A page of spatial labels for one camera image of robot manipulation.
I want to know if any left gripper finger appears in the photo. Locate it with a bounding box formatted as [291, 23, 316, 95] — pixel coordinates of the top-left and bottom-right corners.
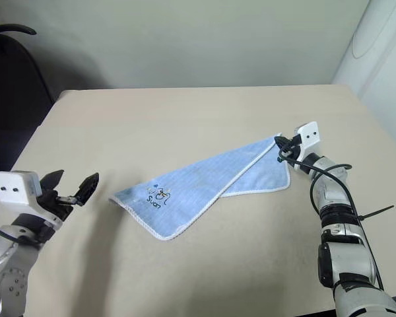
[40, 169, 65, 194]
[74, 172, 100, 207]

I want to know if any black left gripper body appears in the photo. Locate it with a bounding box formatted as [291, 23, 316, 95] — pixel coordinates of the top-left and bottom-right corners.
[36, 189, 78, 222]

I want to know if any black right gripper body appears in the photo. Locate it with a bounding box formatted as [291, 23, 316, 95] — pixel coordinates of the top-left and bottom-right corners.
[277, 137, 305, 170]

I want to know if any light blue embroidered towel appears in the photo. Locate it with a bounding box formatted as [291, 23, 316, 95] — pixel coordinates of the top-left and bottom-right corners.
[108, 135, 292, 242]

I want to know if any black office chair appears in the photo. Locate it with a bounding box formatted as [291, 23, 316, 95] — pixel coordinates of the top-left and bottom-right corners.
[0, 24, 55, 182]

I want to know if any black zip tie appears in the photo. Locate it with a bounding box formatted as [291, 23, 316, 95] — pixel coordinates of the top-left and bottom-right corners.
[357, 205, 395, 221]

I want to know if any white plastic panel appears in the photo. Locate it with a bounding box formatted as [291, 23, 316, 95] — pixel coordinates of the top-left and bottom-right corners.
[331, 0, 396, 116]

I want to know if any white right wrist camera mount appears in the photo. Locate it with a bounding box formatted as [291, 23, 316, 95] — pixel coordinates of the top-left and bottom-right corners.
[292, 121, 319, 163]

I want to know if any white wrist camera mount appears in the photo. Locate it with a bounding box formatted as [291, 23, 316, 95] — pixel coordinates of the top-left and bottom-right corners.
[0, 170, 62, 232]
[292, 121, 319, 163]

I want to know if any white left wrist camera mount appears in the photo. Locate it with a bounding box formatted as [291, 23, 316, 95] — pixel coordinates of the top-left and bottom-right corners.
[0, 170, 62, 232]

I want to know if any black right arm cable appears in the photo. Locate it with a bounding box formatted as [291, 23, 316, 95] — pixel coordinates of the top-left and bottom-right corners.
[283, 145, 385, 291]

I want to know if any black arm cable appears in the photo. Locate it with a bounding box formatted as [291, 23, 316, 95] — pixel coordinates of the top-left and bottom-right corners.
[0, 223, 22, 246]
[283, 145, 385, 291]

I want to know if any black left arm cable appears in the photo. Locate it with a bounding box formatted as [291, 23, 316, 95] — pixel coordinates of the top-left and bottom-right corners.
[0, 223, 22, 246]

